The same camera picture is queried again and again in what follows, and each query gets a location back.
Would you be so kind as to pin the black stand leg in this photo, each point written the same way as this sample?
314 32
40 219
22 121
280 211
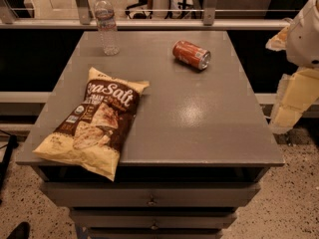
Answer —
7 150

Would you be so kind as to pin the grey drawer cabinet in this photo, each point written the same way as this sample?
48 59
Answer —
196 152

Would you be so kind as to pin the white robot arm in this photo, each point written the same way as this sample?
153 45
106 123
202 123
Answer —
298 92

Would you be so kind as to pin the black office chair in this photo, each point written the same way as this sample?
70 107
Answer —
140 14

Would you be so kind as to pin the clear plastic water bottle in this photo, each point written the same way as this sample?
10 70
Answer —
107 26

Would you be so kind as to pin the metal glass railing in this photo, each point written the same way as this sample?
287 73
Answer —
24 14

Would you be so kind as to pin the black shoe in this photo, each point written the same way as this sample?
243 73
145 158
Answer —
22 231

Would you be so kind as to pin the orange soda can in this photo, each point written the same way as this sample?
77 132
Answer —
191 54

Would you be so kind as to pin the brown sea salt chip bag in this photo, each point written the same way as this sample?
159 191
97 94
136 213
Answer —
94 133

